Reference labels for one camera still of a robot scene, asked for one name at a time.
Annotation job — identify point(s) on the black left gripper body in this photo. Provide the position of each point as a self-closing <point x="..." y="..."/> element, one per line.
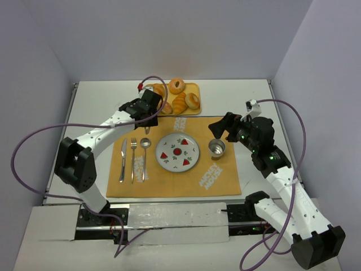
<point x="150" y="119"/>

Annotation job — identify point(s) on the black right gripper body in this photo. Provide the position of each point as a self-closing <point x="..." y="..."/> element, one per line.
<point x="229" y="127"/>

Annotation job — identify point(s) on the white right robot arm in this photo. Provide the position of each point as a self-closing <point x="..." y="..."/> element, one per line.
<point x="312" y="238"/>

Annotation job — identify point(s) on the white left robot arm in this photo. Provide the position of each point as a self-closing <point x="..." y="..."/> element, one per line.
<point x="75" y="163"/>

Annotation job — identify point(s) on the metal cup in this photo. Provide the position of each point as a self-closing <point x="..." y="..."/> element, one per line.
<point x="216" y="149"/>

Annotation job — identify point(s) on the small sugared round bun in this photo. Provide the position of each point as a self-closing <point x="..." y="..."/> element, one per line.
<point x="167" y="109"/>

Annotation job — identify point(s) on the round striped bun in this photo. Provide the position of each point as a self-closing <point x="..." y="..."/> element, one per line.
<point x="159" y="89"/>

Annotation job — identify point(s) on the silver spoon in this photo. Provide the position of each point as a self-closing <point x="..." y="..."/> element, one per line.
<point x="145" y="143"/>

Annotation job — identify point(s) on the silver fork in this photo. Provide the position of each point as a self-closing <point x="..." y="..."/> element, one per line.
<point x="133" y="146"/>

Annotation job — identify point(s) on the long striped croissant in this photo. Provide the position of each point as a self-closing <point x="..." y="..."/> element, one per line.
<point x="179" y="104"/>

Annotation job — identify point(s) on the plain golden bagel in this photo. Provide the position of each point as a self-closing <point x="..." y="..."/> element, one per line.
<point x="192" y="101"/>

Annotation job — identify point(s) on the yellow plastic tray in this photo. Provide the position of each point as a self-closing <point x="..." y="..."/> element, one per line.
<point x="190" y="88"/>

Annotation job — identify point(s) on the sugared pink donut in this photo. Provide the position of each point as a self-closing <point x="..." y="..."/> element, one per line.
<point x="176" y="86"/>

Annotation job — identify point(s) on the silver table knife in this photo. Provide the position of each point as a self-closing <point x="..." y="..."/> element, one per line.
<point x="123" y="153"/>

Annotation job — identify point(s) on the watermelon pattern ceramic plate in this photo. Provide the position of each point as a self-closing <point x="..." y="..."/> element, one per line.
<point x="177" y="152"/>

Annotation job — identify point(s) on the orange Mickey Mouse placemat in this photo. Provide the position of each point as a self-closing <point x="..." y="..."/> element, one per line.
<point x="207" y="178"/>

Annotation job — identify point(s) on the white foam front board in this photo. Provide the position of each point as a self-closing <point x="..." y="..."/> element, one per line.
<point x="165" y="237"/>

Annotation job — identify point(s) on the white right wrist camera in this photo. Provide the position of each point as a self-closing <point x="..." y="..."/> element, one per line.
<point x="253" y="110"/>

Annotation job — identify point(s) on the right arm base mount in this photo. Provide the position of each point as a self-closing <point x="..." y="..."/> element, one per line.
<point x="242" y="222"/>

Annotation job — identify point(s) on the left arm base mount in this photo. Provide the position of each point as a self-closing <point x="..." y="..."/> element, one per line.
<point x="90" y="227"/>

